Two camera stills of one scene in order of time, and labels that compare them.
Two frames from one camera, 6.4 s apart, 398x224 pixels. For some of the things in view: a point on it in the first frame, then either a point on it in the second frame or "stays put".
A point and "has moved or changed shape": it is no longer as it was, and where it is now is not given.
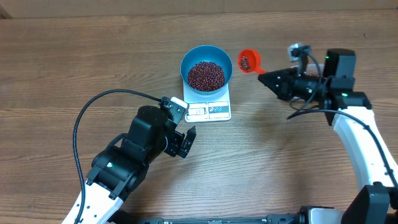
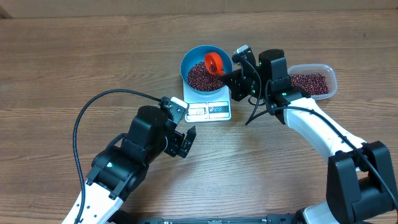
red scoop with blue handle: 249,61 has moved or changed shape
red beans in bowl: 206,76 stays put
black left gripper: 177,139 stays put
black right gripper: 285,91 -> 239,81
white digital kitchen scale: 208,108 stays put
